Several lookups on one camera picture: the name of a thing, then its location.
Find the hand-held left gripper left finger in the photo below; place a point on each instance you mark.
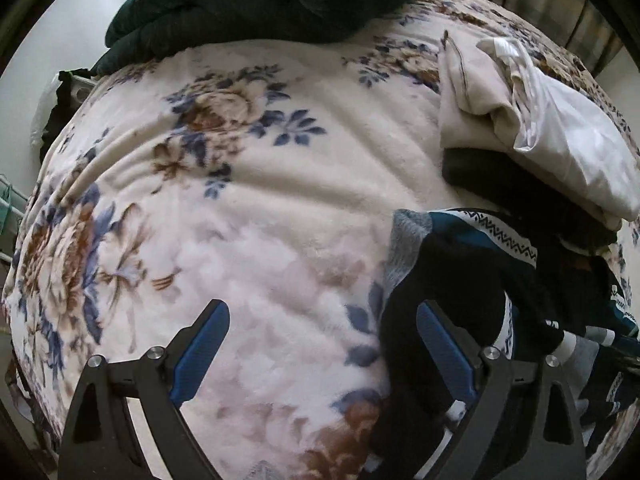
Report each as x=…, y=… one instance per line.
x=200, y=355

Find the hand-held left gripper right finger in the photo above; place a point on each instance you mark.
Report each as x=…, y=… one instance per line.
x=442, y=355

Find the black teal striped garment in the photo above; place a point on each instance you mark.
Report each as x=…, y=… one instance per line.
x=465, y=270

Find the dark grey cloth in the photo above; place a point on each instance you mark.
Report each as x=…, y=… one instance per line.
x=500, y=180

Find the floral printed blanket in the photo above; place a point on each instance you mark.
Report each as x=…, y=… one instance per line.
x=280, y=220

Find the white cloth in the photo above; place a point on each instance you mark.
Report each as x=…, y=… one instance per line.
x=575, y=145

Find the cream cloth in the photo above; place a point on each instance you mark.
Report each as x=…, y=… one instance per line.
x=465, y=105

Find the white plastic bag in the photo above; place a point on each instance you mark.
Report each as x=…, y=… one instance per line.
x=42, y=120

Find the black cloth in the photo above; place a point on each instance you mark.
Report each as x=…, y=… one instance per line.
x=62, y=105

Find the clear plastic box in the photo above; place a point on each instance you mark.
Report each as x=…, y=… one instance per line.
x=80, y=91

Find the teal folded quilt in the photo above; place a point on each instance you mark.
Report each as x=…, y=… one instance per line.
x=250, y=5

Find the wide blue-grey curtain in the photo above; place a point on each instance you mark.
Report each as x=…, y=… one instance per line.
x=550, y=5

